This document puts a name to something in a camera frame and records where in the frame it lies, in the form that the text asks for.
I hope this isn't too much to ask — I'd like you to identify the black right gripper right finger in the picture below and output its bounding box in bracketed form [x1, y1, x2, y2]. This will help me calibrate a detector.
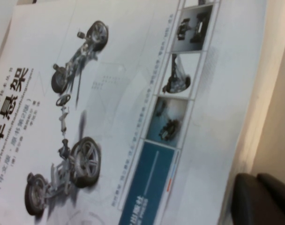
[257, 172, 285, 212]

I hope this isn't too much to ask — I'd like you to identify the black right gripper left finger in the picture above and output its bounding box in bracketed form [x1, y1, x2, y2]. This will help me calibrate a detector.
[231, 173, 285, 225]

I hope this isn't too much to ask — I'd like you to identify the white car suspension book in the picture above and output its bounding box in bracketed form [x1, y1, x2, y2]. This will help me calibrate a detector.
[0, 0, 269, 225]

